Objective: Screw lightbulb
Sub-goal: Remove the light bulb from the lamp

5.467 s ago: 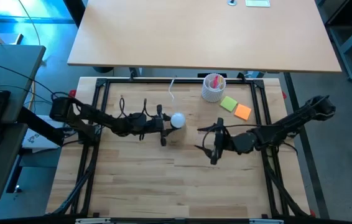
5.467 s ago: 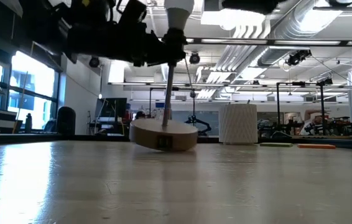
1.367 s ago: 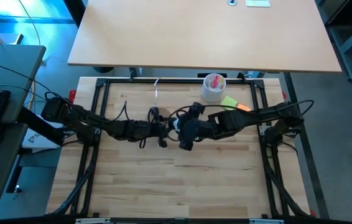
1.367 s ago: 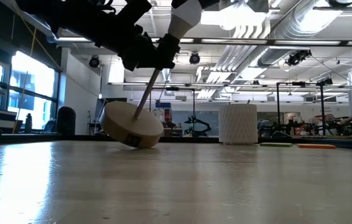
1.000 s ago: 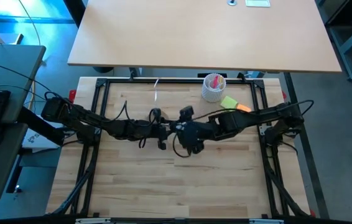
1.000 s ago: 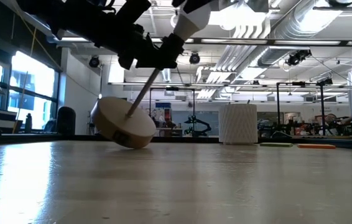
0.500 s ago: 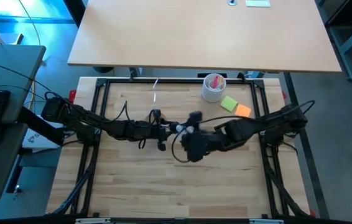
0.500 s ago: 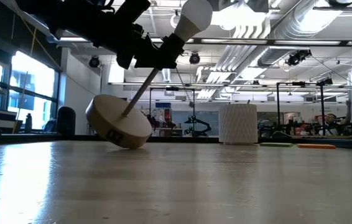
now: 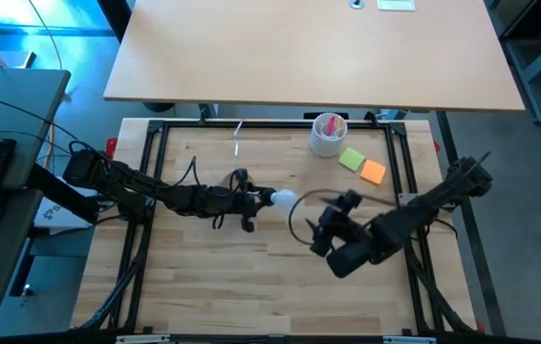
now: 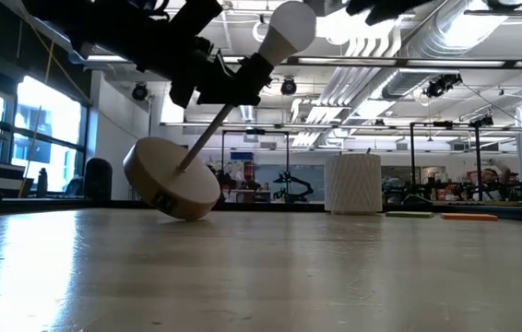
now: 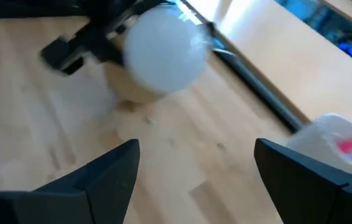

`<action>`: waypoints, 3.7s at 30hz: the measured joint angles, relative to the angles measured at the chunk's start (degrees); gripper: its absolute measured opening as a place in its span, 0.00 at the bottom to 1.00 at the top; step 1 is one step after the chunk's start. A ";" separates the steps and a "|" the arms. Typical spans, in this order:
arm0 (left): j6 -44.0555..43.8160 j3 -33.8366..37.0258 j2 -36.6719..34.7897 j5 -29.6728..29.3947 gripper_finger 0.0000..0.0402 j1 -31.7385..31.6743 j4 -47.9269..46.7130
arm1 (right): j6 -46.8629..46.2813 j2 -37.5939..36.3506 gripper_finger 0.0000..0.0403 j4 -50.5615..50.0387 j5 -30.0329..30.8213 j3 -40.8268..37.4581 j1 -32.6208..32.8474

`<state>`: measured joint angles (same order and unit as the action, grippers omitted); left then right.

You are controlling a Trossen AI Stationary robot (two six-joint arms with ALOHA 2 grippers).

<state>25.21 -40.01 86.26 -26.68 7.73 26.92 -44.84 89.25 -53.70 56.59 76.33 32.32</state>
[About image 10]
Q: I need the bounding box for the round black ceiling spotlight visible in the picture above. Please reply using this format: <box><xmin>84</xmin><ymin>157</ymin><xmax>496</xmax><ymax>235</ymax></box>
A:
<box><xmin>131</xmin><ymin>82</ymin><xmax>149</xmax><ymax>102</ymax></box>
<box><xmin>279</xmin><ymin>77</ymin><xmax>298</xmax><ymax>97</ymax></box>

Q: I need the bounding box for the green sticky note pad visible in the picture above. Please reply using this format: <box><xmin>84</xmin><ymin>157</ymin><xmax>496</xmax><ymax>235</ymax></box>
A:
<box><xmin>385</xmin><ymin>210</ymin><xmax>436</xmax><ymax>219</ymax></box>

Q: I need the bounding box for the background black rig frame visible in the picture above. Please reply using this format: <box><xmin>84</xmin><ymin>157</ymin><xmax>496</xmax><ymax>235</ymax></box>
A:
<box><xmin>220</xmin><ymin>128</ymin><xmax>291</xmax><ymax>204</ymax></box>
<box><xmin>409</xmin><ymin>120</ymin><xmax>484</xmax><ymax>200</ymax></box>

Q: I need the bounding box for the long ceiling light strip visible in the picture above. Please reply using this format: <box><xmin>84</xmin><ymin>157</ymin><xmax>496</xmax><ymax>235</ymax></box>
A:
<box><xmin>85</xmin><ymin>54</ymin><xmax>522</xmax><ymax>69</ymax></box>

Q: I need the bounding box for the white textured cylinder cup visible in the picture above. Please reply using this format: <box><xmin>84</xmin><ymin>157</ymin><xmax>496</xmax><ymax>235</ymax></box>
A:
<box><xmin>323</xmin><ymin>152</ymin><xmax>384</xmax><ymax>215</ymax></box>

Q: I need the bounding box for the black ceiling camera rig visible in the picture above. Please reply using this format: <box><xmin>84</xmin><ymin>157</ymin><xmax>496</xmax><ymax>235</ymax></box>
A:
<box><xmin>423</xmin><ymin>72</ymin><xmax>464</xmax><ymax>99</ymax></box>

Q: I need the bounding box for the yellow stick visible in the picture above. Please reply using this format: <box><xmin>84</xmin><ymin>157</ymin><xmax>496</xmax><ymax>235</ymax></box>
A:
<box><xmin>15</xmin><ymin>18</ymin><xmax>92</xmax><ymax>199</ymax></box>

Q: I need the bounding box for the dark water bottle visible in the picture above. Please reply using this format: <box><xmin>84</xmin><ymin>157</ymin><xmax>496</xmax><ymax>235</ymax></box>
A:
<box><xmin>36</xmin><ymin>166</ymin><xmax>50</xmax><ymax>199</ymax></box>

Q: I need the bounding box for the silver ventilation duct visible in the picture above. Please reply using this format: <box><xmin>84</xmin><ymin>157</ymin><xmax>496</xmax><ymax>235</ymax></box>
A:
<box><xmin>288</xmin><ymin>0</ymin><xmax>522</xmax><ymax>148</ymax></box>

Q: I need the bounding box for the lamp with round wooden base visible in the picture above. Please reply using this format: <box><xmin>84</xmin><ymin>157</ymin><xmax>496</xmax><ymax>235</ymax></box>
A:
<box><xmin>122</xmin><ymin>52</ymin><xmax>276</xmax><ymax>222</ymax></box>

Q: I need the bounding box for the person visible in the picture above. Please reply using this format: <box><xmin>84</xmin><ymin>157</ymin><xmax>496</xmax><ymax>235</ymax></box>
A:
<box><xmin>478</xmin><ymin>160</ymin><xmax>512</xmax><ymax>186</ymax></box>

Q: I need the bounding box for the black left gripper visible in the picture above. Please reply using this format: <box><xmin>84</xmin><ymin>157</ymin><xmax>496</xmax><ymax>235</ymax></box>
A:
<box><xmin>162</xmin><ymin>0</ymin><xmax>263</xmax><ymax>110</ymax></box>

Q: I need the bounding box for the white lightbulb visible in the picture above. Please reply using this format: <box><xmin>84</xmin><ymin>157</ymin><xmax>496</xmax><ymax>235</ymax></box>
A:
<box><xmin>257</xmin><ymin>0</ymin><xmax>318</xmax><ymax>68</ymax></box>

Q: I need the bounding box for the orange sticky note pad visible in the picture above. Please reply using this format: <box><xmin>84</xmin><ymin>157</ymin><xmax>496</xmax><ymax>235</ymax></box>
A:
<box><xmin>440</xmin><ymin>212</ymin><xmax>499</xmax><ymax>222</ymax></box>

